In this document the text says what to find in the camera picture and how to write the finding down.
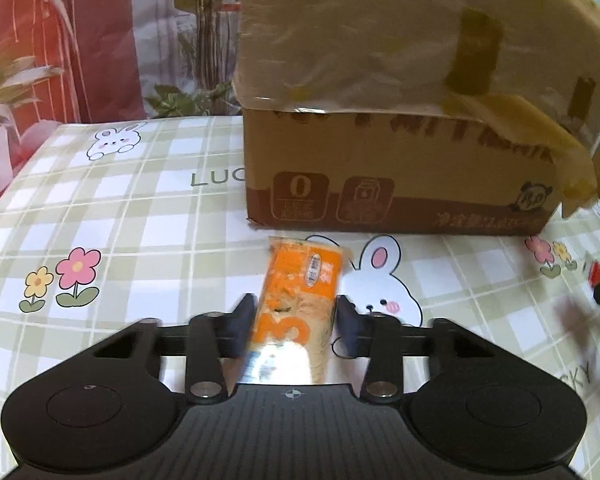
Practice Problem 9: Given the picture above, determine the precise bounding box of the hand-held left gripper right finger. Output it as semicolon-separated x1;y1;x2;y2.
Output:
332;295;498;404

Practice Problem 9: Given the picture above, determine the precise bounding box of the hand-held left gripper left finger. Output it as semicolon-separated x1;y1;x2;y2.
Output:
93;293;258;404

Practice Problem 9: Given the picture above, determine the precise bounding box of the orange snack packet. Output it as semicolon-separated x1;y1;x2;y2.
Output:
237;236;352;386

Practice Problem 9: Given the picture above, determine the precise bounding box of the brown cardboard box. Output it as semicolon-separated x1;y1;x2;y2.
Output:
231;0;600;237

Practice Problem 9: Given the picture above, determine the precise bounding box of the tall green leafy plant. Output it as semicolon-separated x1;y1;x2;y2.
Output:
145;0;244;119

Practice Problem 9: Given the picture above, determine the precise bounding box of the pink and white backdrop cloth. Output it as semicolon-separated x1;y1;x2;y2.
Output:
0;0;244;221

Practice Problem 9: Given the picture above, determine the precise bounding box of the small potted plant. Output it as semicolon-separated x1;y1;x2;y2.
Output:
0;42;67;206

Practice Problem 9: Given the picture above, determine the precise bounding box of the red wire chair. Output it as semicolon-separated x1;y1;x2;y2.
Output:
0;0;83;126

